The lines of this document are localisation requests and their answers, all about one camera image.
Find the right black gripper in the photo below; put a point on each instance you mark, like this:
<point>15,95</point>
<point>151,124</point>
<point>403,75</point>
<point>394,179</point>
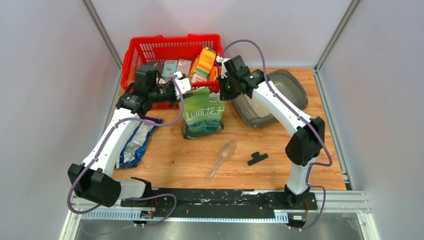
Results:
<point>225,95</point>

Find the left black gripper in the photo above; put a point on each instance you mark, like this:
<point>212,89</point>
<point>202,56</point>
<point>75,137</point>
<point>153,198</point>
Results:
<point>174,100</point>

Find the green cat litter bag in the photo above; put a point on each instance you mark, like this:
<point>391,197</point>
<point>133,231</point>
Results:
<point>202,114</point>

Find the clear plastic scoop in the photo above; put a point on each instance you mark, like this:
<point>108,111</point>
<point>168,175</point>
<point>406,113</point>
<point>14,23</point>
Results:
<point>224,155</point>

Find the black bag clip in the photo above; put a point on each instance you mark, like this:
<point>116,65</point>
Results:
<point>257,157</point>

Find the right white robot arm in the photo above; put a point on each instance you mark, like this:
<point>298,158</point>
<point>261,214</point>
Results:
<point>307,134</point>

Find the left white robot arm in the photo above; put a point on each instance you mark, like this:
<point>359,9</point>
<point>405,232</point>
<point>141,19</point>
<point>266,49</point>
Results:
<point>92,179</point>

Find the teal small box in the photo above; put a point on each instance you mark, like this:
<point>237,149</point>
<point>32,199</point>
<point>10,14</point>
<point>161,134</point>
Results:
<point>169,69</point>

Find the grey litter box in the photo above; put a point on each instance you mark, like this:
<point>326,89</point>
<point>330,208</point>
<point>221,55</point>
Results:
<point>255,115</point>

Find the pink grey small box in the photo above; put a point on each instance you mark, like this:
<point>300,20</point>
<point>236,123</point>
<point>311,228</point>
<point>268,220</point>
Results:
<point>184,66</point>

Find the orange packet in basket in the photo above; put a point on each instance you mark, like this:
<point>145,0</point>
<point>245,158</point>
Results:
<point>213,74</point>

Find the colourful sponge pack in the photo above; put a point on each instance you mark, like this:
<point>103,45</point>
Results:
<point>205,62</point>

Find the red plastic shopping basket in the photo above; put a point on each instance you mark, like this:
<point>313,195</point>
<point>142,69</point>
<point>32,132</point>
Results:
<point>143,49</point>

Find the blue silver snack bag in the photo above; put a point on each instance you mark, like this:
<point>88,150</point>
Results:
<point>136,146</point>

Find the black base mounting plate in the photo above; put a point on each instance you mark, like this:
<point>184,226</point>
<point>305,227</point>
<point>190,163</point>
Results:
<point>210,203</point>

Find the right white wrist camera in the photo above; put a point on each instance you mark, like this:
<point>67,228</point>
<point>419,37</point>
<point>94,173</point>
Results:
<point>220,61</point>

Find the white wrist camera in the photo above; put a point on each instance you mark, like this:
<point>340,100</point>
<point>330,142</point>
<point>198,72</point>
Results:
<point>220,61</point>
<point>182,85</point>

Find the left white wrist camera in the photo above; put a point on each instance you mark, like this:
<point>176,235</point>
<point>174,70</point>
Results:
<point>182,85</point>

